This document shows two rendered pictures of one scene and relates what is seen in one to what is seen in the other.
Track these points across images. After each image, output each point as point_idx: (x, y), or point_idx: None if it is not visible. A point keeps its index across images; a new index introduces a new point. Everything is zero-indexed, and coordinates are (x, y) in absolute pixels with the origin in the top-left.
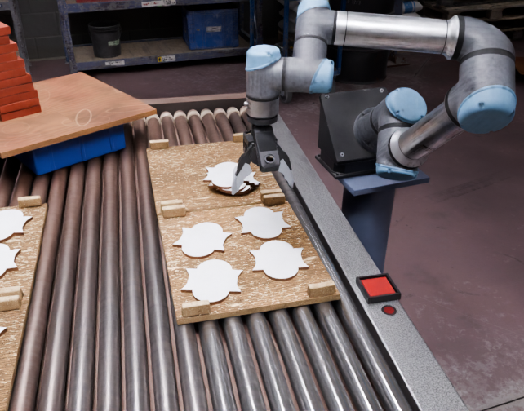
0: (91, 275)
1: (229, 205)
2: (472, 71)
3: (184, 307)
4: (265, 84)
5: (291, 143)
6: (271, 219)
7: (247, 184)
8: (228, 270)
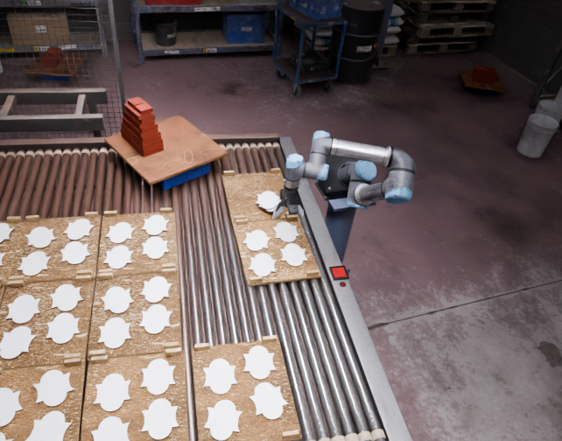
0: (204, 256)
1: (269, 219)
2: (393, 178)
3: (250, 279)
4: (295, 174)
5: None
6: (290, 230)
7: None
8: (270, 259)
